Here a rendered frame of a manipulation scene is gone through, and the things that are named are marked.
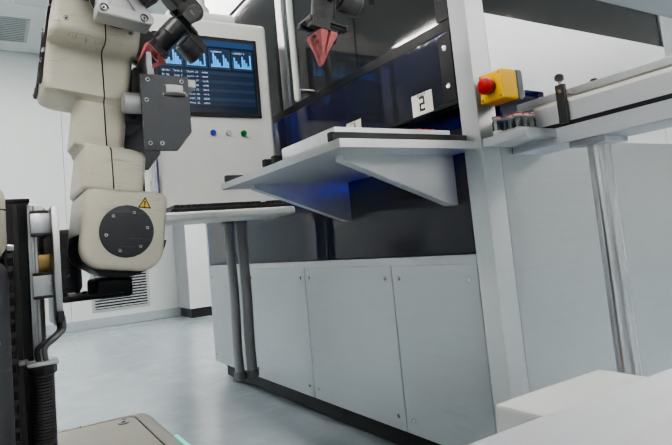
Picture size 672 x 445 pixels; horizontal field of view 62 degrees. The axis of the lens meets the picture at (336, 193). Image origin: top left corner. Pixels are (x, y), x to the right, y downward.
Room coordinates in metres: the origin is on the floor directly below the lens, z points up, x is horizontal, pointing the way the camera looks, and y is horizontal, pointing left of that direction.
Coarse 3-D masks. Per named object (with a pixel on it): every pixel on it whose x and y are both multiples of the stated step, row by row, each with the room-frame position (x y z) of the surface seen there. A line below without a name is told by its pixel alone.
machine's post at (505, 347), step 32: (448, 0) 1.41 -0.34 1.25; (480, 0) 1.39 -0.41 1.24; (480, 32) 1.38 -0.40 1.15; (480, 64) 1.38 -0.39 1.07; (480, 96) 1.37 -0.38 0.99; (480, 128) 1.36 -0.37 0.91; (480, 160) 1.37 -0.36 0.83; (480, 192) 1.38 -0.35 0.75; (480, 224) 1.39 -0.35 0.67; (480, 256) 1.40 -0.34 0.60; (512, 256) 1.39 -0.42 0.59; (480, 288) 1.41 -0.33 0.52; (512, 288) 1.39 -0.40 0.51; (512, 320) 1.38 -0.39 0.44; (512, 352) 1.37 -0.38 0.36; (512, 384) 1.37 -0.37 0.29
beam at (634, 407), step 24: (648, 384) 0.39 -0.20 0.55; (576, 408) 0.36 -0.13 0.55; (600, 408) 0.35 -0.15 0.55; (624, 408) 0.35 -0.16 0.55; (648, 408) 0.34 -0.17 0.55; (504, 432) 0.33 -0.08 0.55; (528, 432) 0.32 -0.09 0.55; (552, 432) 0.32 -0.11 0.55; (576, 432) 0.32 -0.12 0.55; (600, 432) 0.31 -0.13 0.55; (624, 432) 0.31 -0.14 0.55; (648, 432) 0.31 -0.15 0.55
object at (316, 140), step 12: (324, 132) 1.25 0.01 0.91; (372, 132) 1.27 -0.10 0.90; (384, 132) 1.29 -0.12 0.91; (396, 132) 1.30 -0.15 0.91; (408, 132) 1.32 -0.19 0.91; (420, 132) 1.34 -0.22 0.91; (432, 132) 1.36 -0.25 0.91; (444, 132) 1.38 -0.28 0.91; (300, 144) 1.35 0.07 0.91; (312, 144) 1.30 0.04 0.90; (288, 156) 1.40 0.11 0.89
